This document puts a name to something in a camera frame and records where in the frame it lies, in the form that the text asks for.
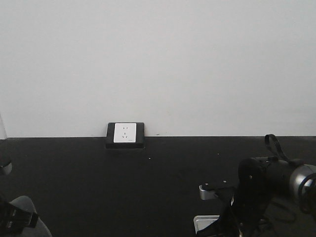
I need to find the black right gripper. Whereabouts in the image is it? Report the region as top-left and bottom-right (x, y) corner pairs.
(198, 157), (295, 237)

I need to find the black white power socket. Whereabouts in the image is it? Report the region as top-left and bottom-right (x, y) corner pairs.
(105, 122), (145, 149)

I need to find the silver black round object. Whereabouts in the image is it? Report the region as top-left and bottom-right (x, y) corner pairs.
(0, 158), (12, 176)

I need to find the black silver right arm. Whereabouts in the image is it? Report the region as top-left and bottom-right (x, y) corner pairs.
(196, 157), (316, 237)

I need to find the white wall conduit strip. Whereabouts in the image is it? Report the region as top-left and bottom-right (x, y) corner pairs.
(0, 114), (7, 140)

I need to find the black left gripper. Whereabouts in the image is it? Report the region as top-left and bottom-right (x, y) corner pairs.
(0, 196), (39, 237)

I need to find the silver metal tray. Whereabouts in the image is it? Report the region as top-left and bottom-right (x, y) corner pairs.
(193, 215), (219, 234)

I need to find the gray left arm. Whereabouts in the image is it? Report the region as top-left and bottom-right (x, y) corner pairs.
(0, 196), (52, 237)

